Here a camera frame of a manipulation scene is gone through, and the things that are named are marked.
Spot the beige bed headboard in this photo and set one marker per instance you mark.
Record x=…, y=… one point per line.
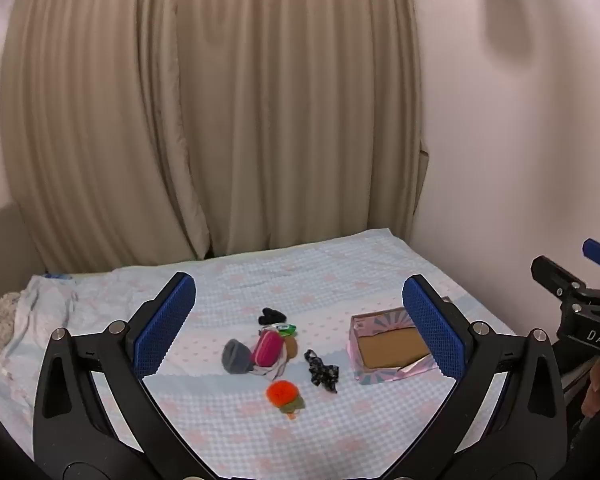
x=5, y=245

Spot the brown round plush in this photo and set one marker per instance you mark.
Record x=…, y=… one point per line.
x=291, y=347

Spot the black patterned scrunchie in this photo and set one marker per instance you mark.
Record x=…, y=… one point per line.
x=320, y=372

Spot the pink cardboard box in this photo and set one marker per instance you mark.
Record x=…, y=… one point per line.
x=385, y=350

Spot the person's right hand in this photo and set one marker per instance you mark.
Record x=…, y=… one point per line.
x=594, y=390

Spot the grey knit cloth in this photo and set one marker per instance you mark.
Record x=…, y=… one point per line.
x=236, y=356

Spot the black sock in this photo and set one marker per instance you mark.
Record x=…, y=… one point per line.
x=272, y=316

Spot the white cloth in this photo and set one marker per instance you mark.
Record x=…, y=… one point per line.
x=272, y=372

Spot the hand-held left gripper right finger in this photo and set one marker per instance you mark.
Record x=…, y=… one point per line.
x=432, y=330

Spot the pink pouch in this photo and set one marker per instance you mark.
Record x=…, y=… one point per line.
x=266, y=349

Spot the orange plush toy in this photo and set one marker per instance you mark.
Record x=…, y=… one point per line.
x=281, y=393

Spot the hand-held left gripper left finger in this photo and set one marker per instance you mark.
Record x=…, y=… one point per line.
x=165, y=325

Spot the beige pleated curtain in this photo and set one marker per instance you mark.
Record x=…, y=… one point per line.
x=230, y=110

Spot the white crumpled blanket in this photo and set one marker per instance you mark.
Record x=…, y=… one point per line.
x=40, y=310

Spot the green wet wipes packet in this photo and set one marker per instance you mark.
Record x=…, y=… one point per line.
x=286, y=330

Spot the checkered floral bed sheet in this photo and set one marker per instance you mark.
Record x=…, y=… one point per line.
x=330, y=270

